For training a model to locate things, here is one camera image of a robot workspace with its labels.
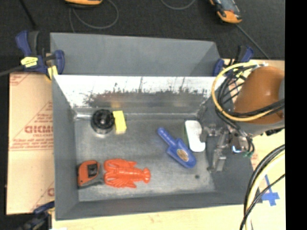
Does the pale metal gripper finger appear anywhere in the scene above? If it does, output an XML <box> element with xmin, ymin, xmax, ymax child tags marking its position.
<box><xmin>206</xmin><ymin>148</ymin><xmax>227</xmax><ymax>173</ymax></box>
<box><xmin>201</xmin><ymin>125</ymin><xmax>227</xmax><ymax>143</ymax></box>

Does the white and green sponge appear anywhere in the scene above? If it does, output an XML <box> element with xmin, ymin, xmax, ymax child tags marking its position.
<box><xmin>184</xmin><ymin>120</ymin><xmax>206</xmax><ymax>153</ymax></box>

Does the blue toy shovel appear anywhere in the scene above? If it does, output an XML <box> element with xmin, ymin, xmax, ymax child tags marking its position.
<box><xmin>157</xmin><ymin>127</ymin><xmax>198</xmax><ymax>169</ymax></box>

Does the orange toy lobster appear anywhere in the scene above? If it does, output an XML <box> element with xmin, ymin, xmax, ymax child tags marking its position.
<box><xmin>103</xmin><ymin>158</ymin><xmax>152</xmax><ymax>189</ymax></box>

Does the yellow sponge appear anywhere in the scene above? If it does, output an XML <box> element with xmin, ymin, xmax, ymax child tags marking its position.
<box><xmin>112</xmin><ymin>110</ymin><xmax>127</xmax><ymax>134</ymax></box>

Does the grey metal bin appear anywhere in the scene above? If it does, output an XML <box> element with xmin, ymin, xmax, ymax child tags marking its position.
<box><xmin>49</xmin><ymin>32</ymin><xmax>255</xmax><ymax>220</ymax></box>

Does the black round knob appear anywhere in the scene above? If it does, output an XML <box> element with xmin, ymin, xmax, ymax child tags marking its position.
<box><xmin>91</xmin><ymin>109</ymin><xmax>116</xmax><ymax>138</ymax></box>

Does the orange tape measure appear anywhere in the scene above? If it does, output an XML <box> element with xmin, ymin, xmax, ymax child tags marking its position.
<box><xmin>76</xmin><ymin>160</ymin><xmax>105</xmax><ymax>189</ymax></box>

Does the brown cardboard board red print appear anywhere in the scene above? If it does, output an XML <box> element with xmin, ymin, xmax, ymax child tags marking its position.
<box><xmin>6</xmin><ymin>72</ymin><xmax>56</xmax><ymax>216</ymax></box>

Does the black cylinder on white bracket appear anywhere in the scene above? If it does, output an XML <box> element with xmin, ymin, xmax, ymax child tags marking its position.
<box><xmin>265</xmin><ymin>127</ymin><xmax>285</xmax><ymax>136</ymax></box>

